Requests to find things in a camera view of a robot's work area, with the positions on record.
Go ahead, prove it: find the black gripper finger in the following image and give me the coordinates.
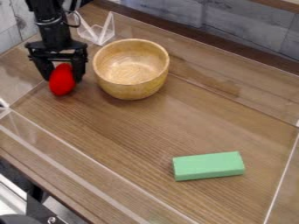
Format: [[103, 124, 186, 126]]
[[71, 57, 86, 82], [32, 58, 54, 81]]

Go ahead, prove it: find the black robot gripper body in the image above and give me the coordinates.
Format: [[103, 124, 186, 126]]
[[26, 17, 89, 63]]

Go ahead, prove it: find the red plush strawberry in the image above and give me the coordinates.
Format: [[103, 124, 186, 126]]
[[50, 63, 76, 96]]

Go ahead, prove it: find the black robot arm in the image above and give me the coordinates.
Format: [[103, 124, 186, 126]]
[[24, 0, 89, 83]]

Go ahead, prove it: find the clear acrylic triangular stand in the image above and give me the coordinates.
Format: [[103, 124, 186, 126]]
[[75, 12, 117, 46]]

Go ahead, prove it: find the wooden bowl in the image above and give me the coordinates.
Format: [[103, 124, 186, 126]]
[[93, 38, 170, 101]]

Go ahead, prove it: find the green foam block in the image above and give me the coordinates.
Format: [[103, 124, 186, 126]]
[[173, 151, 246, 181]]

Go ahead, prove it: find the clear acrylic tray wall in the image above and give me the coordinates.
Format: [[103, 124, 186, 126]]
[[0, 107, 199, 224]]

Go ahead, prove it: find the black metal bracket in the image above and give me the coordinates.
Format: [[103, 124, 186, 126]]
[[26, 194, 68, 224]]

